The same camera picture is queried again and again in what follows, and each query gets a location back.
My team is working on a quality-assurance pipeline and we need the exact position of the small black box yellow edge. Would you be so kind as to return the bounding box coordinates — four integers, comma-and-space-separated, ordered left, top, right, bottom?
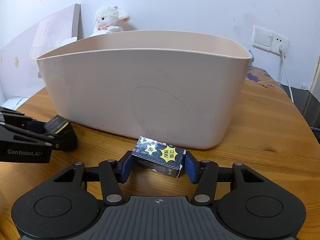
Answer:
44, 115, 78, 152

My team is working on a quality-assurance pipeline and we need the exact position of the black box with yellow stars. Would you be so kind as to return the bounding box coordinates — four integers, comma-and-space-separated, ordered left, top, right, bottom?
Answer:
132, 136, 186, 178

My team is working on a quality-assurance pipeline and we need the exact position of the white bedding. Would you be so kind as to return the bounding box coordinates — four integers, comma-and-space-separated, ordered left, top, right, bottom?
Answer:
1, 97, 28, 110

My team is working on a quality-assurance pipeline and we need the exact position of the pink headboard panel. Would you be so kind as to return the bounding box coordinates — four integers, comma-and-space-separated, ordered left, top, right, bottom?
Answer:
1, 4, 81, 99

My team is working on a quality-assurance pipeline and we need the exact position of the beige plastic storage basket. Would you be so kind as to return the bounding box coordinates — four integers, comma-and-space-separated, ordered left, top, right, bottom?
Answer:
36, 30, 252, 149

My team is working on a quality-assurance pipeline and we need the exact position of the white phone stand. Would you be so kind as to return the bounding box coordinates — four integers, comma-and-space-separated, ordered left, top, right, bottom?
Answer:
61, 36, 78, 46

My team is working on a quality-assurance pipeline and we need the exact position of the blue elephant figurine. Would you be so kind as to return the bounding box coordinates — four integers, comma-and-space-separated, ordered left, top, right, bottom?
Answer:
248, 50, 254, 69

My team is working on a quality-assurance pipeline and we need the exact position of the black laptop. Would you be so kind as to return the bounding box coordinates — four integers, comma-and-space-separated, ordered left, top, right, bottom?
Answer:
291, 88, 320, 142

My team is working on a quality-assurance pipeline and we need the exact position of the white plush lamb toy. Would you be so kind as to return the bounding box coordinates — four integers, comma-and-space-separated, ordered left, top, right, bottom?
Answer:
91, 5, 130, 37

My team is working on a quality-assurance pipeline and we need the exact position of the white plug and cable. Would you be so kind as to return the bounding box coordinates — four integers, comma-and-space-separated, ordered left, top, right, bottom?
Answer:
278, 45, 295, 103

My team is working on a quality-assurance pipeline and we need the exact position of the white wall switch socket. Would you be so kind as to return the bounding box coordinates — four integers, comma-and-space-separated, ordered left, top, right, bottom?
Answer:
252, 25, 290, 56

